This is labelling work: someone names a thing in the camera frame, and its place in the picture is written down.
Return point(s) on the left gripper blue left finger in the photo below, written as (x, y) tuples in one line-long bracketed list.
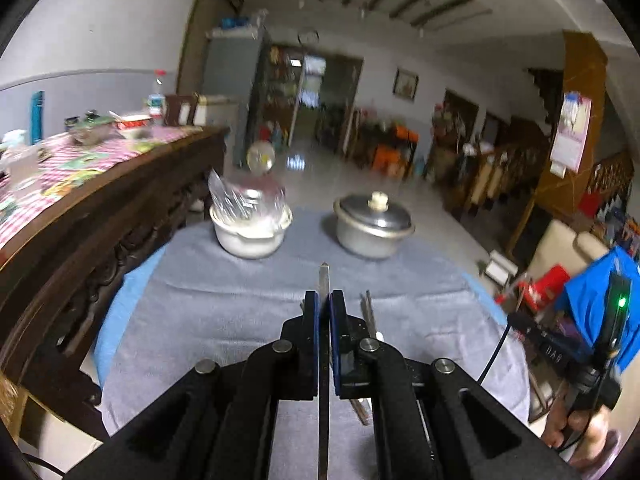
[(310, 342)]

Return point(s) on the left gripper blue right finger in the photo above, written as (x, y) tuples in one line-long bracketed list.
[(343, 360)]

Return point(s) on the metal chopstick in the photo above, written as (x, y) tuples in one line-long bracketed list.
[(367, 314), (324, 372)]

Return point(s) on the person right hand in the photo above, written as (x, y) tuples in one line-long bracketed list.
[(594, 426)]

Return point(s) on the blue jacket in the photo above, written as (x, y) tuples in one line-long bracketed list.
[(583, 298)]

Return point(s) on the red children chair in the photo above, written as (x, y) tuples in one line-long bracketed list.
[(536, 295)]

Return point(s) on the aluminium pot with lid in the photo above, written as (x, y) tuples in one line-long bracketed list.
[(371, 226)]

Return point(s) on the white pot with plastic bag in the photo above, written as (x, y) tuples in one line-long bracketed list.
[(250, 214)]

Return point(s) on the beige sofa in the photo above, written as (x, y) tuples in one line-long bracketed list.
[(562, 246)]

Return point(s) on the grey table cloth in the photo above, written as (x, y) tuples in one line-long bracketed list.
[(191, 300)]

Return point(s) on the white step stool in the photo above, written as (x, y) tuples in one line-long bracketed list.
[(500, 269)]

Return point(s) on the small white fan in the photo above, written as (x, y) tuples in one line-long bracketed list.
[(260, 157)]

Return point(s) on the dark dining table background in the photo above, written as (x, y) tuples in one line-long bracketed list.
[(389, 150)]

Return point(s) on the white chest freezer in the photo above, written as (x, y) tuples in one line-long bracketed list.
[(216, 111)]

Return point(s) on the dark carved wooden sideboard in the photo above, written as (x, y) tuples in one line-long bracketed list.
[(60, 274)]

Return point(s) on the clear plastic water bottle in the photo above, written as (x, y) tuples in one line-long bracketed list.
[(156, 99)]

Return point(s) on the red white bowl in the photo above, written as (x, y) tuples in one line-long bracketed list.
[(133, 125)]

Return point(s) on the grey refrigerator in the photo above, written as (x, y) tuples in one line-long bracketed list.
[(235, 67)]

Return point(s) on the glass lidded bowl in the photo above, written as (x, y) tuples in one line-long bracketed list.
[(90, 130)]

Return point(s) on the checkered sideboard cloth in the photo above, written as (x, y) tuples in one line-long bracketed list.
[(71, 166)]

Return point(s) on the clear plastic container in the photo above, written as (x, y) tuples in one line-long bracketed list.
[(21, 165)]

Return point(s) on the teal water bottle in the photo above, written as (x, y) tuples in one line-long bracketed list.
[(36, 118)]

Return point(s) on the wall calendar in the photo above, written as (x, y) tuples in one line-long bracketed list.
[(571, 134)]

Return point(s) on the framed wall picture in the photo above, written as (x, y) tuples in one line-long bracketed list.
[(405, 84)]

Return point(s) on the round wall clock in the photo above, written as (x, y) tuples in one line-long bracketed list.
[(308, 38)]

